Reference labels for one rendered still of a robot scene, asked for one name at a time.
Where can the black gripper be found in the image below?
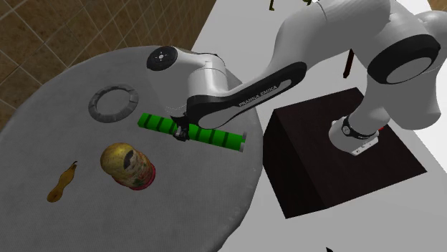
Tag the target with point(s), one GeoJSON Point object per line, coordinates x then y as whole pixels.
{"type": "Point", "coordinates": [181, 130]}

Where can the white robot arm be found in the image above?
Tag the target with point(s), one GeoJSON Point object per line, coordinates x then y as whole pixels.
{"type": "Point", "coordinates": [324, 38]}

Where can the green black-striped cylinder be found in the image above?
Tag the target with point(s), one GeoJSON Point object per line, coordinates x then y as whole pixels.
{"type": "Point", "coordinates": [209, 136]}

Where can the yellow nesting doll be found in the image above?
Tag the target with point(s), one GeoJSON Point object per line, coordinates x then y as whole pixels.
{"type": "Point", "coordinates": [125, 169]}

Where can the round grey table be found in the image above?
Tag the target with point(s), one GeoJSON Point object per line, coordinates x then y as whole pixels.
{"type": "Point", "coordinates": [139, 209]}

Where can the yellow-brown gourd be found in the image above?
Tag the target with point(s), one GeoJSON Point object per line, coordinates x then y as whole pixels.
{"type": "Point", "coordinates": [63, 185]}

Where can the dark robot stand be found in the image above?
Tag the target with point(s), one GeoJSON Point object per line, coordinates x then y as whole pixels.
{"type": "Point", "coordinates": [314, 167]}

